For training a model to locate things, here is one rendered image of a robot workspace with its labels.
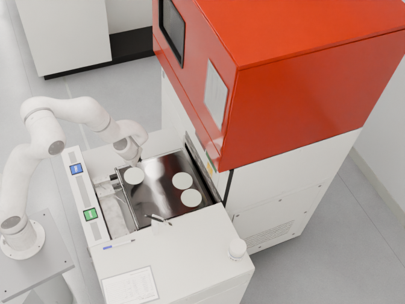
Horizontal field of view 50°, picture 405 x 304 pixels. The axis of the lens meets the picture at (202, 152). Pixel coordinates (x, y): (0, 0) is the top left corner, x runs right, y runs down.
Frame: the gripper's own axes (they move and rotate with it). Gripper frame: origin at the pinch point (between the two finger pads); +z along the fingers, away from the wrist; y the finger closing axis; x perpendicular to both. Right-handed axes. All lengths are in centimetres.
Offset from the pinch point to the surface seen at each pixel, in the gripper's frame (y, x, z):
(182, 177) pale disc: -0.6, 22.2, 9.1
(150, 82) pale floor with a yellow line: -83, -63, 147
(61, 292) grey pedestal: 79, -22, 40
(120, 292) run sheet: 55, 23, -24
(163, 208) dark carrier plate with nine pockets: 17.2, 20.9, 0.9
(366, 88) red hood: -57, 86, -33
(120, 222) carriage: 30.7, 5.4, -3.3
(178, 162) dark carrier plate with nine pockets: -7.3, 16.2, 12.3
